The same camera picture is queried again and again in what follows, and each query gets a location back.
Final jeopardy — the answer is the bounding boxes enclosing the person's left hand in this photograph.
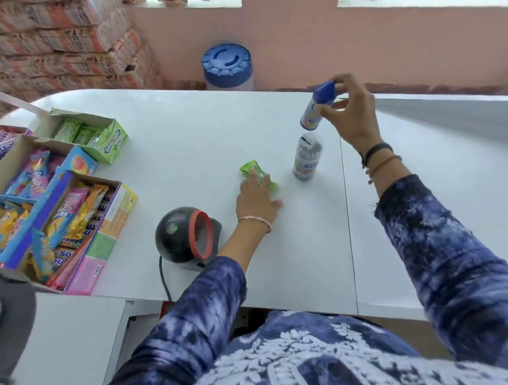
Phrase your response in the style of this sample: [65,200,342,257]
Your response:
[232,168,286,231]

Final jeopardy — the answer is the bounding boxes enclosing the person's right hand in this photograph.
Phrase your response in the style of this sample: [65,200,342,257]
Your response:
[312,70,386,159]

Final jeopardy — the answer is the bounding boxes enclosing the blue capped spray can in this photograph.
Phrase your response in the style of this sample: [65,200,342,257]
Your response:
[296,80,340,132]

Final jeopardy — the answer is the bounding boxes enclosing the green snack packet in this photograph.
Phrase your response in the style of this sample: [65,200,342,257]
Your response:
[239,158,280,195]

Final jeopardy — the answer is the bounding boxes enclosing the person's right forearm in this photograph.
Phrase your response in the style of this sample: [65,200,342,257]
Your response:
[363,134,508,385]

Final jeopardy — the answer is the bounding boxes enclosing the person's left forearm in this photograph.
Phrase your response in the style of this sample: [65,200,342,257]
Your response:
[56,218,288,385]

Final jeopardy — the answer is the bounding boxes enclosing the thin pink white bangle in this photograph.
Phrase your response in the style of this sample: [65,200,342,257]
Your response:
[237,214,273,236]

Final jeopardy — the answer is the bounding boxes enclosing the clear capped spray can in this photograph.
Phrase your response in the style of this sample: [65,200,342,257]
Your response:
[289,131,327,182]

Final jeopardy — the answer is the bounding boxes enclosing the black wrist band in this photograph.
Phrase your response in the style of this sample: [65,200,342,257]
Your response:
[359,142,395,169]

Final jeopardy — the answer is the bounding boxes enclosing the black barcode scanner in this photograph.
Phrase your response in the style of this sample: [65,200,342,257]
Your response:
[152,203,227,276]

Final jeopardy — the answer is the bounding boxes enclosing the blue lidded plastic jar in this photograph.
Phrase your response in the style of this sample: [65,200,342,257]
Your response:
[200,41,256,96]

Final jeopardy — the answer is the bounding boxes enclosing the person's blue white patterned top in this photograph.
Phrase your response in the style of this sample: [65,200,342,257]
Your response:
[143,287,508,385]

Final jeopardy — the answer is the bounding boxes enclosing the green chewing gum box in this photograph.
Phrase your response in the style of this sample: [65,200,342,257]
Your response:
[48,101,131,170]

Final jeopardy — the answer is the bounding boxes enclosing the pink green box of candy bars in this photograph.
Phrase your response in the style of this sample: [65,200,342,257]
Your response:
[20,176,147,301]

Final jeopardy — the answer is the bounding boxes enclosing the green gum packs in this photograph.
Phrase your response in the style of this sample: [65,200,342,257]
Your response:
[53,114,109,151]

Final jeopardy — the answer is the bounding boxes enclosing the cardboard box of blue pink candies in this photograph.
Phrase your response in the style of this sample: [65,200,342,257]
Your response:
[0,128,101,205]

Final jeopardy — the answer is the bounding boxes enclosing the blue box of yellow candies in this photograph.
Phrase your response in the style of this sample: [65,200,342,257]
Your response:
[0,170,85,272]

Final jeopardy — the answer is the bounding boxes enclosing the stack of orange printed sacks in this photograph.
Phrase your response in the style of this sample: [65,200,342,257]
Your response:
[0,0,168,119]

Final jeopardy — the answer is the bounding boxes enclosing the black mouse pad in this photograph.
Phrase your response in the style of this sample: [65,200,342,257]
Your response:
[0,265,45,380]

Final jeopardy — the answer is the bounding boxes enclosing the thin brown thread bracelet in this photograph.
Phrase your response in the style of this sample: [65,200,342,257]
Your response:
[365,154,405,185]

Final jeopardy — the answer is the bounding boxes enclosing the black scanner cable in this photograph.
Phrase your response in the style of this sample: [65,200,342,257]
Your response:
[158,255,173,303]

